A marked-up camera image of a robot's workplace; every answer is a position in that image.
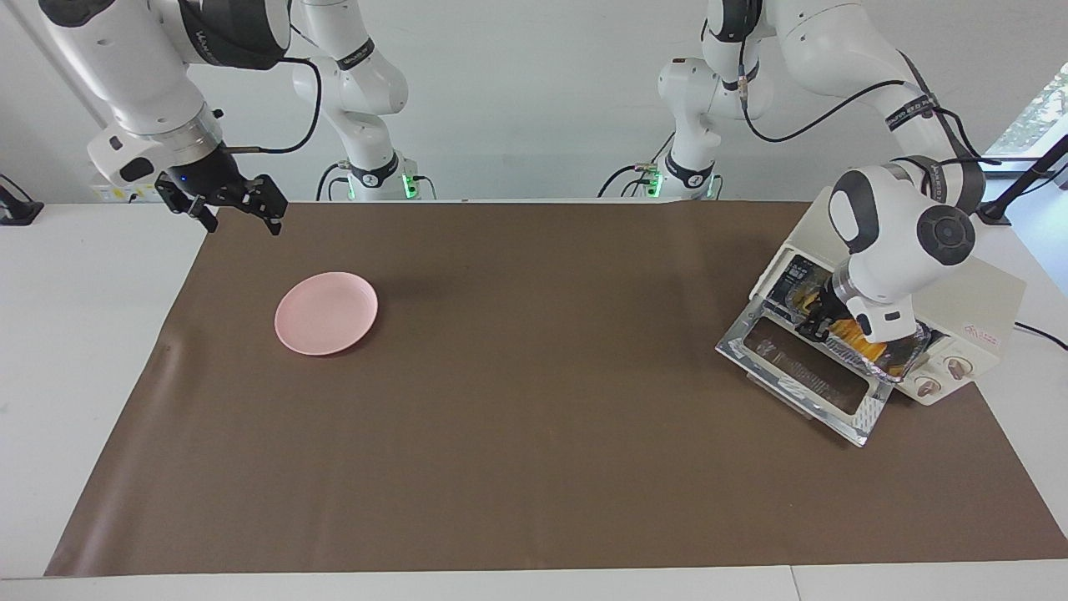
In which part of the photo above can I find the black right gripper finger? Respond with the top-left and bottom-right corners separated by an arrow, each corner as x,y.
154,179 -> 219,233
249,175 -> 289,236

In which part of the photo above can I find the sliced yellow bread loaf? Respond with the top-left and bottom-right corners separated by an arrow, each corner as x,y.
793,284 -> 894,366

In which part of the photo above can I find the aluminium foil tray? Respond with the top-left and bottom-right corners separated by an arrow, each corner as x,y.
788,280 -> 933,385

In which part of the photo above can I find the metal oven rack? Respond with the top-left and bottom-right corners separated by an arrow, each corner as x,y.
772,255 -> 835,322

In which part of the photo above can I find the cream toaster oven body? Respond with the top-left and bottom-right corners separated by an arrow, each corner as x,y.
749,185 -> 1027,407

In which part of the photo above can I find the white power strip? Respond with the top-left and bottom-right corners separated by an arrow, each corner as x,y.
88,179 -> 168,203

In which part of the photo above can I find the pink round plate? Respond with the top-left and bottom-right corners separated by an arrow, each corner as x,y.
275,272 -> 379,357

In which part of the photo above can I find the small black table clamp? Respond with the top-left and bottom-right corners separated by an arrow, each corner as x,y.
0,174 -> 44,226

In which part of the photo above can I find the black table clamp stand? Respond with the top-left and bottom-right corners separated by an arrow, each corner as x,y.
972,134 -> 1068,226

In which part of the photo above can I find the window with greenery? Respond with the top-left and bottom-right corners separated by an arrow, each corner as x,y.
985,63 -> 1068,159

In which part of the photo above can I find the brown table mat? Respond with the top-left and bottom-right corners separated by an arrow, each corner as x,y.
43,200 -> 1068,577

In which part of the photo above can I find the black right base cable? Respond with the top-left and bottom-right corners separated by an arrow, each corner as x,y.
315,161 -> 353,201

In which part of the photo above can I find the black base cable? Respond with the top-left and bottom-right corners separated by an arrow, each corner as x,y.
315,161 -> 353,201
597,125 -> 675,199

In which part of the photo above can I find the glass oven door, metal frame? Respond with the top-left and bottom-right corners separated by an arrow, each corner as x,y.
716,296 -> 895,447

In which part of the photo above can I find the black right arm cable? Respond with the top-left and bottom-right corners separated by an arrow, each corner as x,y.
221,58 -> 324,155

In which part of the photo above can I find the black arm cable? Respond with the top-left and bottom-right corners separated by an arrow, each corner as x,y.
738,46 -> 1002,168
221,58 -> 324,155

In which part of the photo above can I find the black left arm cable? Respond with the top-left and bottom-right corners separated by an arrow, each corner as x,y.
738,46 -> 1002,168

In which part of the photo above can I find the black oven power cord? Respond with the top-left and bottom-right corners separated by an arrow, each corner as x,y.
1014,321 -> 1068,351

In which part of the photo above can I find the black left base cable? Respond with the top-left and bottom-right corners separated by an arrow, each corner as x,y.
597,125 -> 675,199

